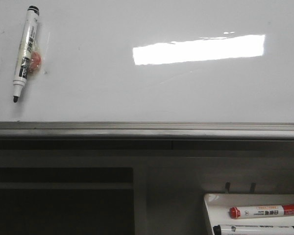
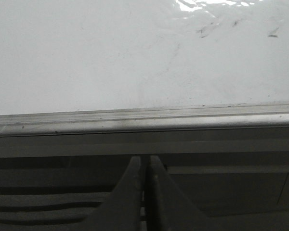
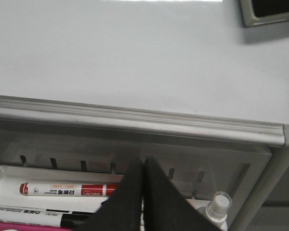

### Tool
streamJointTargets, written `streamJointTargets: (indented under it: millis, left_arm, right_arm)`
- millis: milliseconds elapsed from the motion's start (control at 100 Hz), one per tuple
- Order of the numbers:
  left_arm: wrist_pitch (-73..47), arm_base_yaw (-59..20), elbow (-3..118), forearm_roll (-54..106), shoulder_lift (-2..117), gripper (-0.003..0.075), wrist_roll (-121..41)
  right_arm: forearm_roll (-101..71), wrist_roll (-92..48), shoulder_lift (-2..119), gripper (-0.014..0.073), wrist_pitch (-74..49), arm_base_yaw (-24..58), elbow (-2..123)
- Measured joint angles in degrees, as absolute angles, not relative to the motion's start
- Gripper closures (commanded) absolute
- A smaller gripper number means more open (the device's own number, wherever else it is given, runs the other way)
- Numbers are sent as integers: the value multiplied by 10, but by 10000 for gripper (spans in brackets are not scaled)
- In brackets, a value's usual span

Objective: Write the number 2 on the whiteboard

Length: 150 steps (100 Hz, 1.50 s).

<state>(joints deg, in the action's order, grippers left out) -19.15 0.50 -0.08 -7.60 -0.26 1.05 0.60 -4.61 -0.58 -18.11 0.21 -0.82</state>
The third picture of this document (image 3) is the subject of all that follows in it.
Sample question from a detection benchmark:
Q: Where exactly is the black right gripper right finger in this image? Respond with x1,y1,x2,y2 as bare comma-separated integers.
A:
143,157,216,231

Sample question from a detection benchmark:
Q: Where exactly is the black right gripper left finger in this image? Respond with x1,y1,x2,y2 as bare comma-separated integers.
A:
75,158,144,231

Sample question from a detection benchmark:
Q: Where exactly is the red capped whiteboard marker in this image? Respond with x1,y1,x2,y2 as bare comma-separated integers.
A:
19,182,118,197

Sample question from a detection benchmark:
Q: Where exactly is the black capped marker in tray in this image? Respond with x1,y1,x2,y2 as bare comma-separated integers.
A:
0,211,93,228

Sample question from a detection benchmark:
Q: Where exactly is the clear cap spray bottle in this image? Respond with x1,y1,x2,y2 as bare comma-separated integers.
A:
197,192,232,231

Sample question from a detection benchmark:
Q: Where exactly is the white marker tray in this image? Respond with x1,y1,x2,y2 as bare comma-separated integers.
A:
0,164,208,231

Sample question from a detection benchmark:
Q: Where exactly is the pink eraser edge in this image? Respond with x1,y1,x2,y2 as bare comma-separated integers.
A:
0,222,70,231

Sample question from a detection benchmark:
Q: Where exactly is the white whiteboard with grey frame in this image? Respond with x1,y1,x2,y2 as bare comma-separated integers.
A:
0,0,289,147

